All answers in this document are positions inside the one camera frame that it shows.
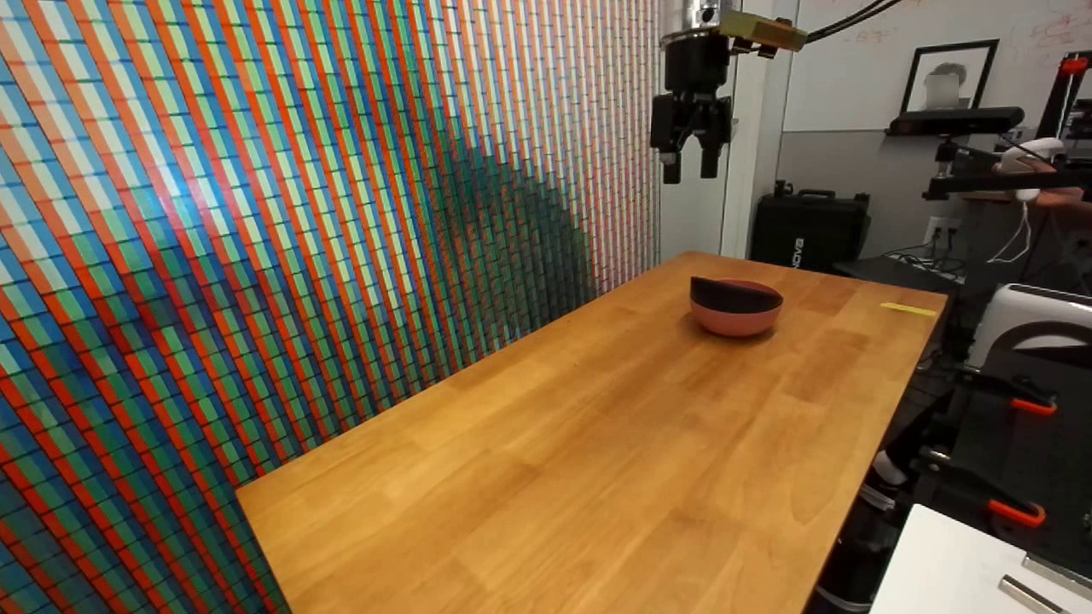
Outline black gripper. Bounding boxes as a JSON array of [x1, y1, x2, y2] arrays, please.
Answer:
[[649, 28, 735, 188]]

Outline dark red bowl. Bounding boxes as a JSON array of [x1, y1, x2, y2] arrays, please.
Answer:
[[685, 273, 784, 320]]

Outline pink bowl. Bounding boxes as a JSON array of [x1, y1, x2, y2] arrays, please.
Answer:
[[685, 296, 784, 340]]

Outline black hard case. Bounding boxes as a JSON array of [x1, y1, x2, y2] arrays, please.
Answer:
[[747, 181, 872, 273]]

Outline framed portrait picture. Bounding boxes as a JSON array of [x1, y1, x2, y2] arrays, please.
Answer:
[[896, 38, 1004, 115]]

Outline red black stand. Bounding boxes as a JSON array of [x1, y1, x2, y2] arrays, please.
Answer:
[[1037, 47, 1092, 140]]

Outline orange black bar clamp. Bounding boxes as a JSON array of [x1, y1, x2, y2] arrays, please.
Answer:
[[919, 448, 1050, 533], [959, 370, 1061, 421]]

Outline black perforated breadboard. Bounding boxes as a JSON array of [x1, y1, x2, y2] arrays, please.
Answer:
[[949, 320, 1092, 578]]

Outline white sheet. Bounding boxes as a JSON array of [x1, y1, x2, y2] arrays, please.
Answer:
[[866, 503, 1092, 614]]

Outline small metal bar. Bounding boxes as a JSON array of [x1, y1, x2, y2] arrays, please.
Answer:
[[996, 571, 1071, 614]]

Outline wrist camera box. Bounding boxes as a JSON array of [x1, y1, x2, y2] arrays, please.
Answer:
[[718, 7, 808, 55]]

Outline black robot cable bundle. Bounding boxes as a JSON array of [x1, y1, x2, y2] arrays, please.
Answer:
[[796, 0, 901, 47]]

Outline black stereo camera bar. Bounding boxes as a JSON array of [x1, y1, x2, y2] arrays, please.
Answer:
[[884, 102, 1032, 140]]

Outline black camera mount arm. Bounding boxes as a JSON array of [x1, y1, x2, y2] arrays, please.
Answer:
[[921, 133, 1092, 207]]

